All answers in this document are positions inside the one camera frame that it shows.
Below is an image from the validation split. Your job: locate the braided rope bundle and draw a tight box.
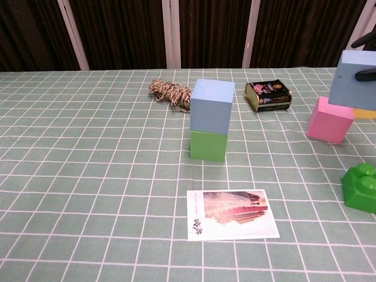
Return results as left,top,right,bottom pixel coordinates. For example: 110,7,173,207
148,78,192,114

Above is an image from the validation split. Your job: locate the green foam cube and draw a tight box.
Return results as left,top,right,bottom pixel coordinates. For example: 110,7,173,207
189,130,229,163

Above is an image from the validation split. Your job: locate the black gold meat tin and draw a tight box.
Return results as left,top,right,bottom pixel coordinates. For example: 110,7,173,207
244,79,293,113

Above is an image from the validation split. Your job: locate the light blue foam cube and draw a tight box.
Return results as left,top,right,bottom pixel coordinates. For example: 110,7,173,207
190,78,237,137
328,49,376,112

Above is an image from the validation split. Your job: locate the white metal frame post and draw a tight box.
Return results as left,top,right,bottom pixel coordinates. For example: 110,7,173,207
56,0,90,72
161,0,182,70
241,0,262,69
337,0,376,68

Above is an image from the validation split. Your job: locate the printed postcard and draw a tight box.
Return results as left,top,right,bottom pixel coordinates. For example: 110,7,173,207
186,189,281,243

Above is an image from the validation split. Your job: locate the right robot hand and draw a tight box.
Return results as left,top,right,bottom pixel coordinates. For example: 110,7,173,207
351,31,376,83

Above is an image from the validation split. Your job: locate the green checked tablecloth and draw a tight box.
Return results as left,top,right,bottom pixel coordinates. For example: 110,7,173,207
0,66,376,282

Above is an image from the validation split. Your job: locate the pink foam cube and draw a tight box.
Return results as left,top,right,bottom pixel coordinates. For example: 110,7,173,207
307,96,355,145

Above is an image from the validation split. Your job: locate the green plastic stud brick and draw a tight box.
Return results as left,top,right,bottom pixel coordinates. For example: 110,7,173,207
341,163,376,215

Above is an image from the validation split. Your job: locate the dark brown curtain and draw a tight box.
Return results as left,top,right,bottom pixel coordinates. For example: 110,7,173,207
0,0,376,72

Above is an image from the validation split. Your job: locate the yellow foam cube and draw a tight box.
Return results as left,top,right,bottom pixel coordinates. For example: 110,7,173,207
353,108,376,120

